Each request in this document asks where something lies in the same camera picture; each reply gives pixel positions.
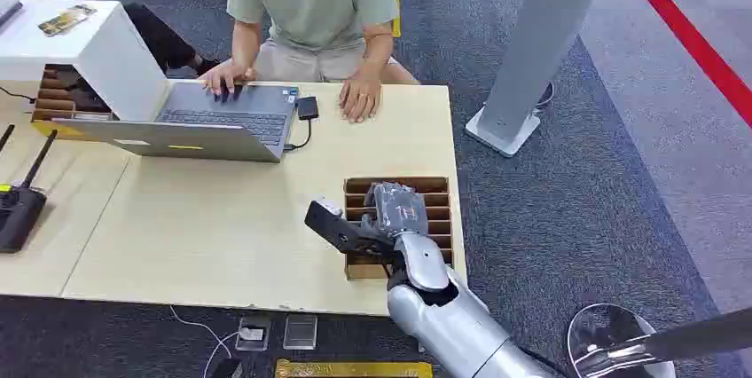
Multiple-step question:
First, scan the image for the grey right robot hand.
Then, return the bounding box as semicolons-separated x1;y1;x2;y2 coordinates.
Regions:
360;181;430;240

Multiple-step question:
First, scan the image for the person's left hand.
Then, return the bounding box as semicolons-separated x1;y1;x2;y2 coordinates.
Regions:
338;72;384;124

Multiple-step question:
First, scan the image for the person's hand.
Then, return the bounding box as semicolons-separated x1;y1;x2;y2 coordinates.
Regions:
338;72;384;124
198;59;257;104

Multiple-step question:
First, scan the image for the black usb hub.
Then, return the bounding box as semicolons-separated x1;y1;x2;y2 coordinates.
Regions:
296;96;320;122

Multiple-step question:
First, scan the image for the closed floor socket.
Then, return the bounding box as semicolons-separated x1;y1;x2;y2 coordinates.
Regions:
282;313;319;351

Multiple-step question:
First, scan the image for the yellow floor tape strip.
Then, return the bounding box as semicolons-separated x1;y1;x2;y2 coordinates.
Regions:
274;358;435;378

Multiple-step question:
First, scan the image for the grey open laptop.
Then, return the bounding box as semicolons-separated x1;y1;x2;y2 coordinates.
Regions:
51;80;301;164

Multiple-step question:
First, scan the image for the person's right hand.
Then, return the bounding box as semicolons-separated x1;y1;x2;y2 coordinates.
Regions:
198;59;257;104

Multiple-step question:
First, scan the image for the grey metal pillar stand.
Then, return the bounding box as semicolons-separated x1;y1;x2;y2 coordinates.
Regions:
466;0;614;158

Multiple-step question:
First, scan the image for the person in pale green shirt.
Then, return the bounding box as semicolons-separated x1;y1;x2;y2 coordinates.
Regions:
198;0;421;124

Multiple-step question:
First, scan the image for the clear round dome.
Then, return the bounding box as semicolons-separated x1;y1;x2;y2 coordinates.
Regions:
566;303;678;378

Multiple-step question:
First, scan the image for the white desk riser box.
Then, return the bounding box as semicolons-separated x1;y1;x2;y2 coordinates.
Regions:
0;0;169;124

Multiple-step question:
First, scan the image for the dark grey bar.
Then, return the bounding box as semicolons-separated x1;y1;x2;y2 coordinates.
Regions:
643;307;752;363

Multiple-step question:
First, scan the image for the red barrier belt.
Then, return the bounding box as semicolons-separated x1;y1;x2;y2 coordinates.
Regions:
612;0;752;130

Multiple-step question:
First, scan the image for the wooden card box with yellow base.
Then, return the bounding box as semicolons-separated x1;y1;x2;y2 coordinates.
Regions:
30;63;121;141

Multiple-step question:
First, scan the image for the black router with antennas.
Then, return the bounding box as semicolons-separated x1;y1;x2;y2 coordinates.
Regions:
0;123;60;255

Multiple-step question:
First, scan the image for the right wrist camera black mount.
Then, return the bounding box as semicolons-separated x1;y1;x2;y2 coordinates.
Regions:
304;197;396;256

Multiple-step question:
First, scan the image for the black hub cable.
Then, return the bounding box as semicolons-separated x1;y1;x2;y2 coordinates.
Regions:
283;119;313;154

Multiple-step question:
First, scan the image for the white floor cable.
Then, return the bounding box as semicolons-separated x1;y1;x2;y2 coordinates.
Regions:
168;304;242;378

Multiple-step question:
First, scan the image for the thin black cable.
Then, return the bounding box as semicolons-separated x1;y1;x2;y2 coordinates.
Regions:
0;86;37;105

